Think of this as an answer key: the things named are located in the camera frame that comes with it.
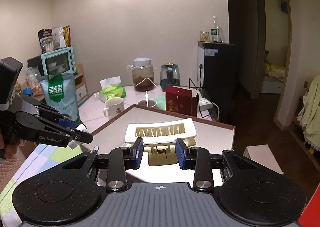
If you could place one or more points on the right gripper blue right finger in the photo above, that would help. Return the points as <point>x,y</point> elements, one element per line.
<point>198,160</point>

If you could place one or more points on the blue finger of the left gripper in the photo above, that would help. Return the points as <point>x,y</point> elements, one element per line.
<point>68,123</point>

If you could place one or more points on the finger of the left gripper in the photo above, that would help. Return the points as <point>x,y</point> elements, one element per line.
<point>51,133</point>

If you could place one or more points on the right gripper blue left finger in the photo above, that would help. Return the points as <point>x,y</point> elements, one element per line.
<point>120,160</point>

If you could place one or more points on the beige hair claw clip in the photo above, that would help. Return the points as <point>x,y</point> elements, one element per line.
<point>159,139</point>

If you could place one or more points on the white cream tube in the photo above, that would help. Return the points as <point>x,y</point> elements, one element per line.
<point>82,136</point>

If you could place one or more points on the person left hand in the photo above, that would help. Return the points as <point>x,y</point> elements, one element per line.
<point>9,148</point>

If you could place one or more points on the checkered tablecloth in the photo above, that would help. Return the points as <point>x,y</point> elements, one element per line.
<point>41,159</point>

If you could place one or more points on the brown cardboard box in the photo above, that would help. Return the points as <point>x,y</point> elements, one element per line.
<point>215,137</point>

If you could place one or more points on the green snack bag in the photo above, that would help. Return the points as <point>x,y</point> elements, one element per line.
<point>60,93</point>

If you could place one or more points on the white mug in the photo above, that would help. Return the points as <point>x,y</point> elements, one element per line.
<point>114,106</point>

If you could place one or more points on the white power strip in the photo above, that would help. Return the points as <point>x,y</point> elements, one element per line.
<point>204,104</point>

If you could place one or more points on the green tissue pack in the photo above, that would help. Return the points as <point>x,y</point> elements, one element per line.
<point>111,88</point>

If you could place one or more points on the cup with spoon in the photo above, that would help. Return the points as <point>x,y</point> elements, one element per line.
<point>147,101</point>

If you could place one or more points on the teal toaster oven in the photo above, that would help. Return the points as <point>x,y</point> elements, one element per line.
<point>60,61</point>

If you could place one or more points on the red gift box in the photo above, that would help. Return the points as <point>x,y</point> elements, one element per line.
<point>181,100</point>

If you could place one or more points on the white stool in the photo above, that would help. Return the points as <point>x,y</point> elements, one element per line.
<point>263,155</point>

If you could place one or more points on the green cloth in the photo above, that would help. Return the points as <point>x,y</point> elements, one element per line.
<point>161,102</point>

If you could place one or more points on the green humidifier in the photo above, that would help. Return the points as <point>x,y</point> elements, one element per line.
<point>170,75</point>

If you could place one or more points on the glass jar white lid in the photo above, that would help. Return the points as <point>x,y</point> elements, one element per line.
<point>142,72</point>

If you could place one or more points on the black mini fridge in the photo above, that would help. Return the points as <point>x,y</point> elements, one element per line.
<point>219,75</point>

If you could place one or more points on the water bottle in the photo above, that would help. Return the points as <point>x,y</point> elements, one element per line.
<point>214,33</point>

